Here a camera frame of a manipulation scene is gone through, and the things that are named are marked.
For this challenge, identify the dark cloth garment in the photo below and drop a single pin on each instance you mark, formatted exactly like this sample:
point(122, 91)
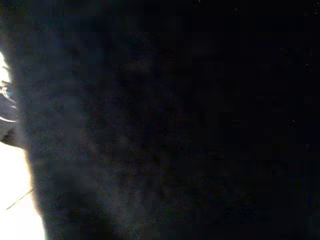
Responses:
point(155, 125)

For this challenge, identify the dark item with white stripes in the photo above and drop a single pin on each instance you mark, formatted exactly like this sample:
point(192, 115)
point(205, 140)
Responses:
point(7, 110)

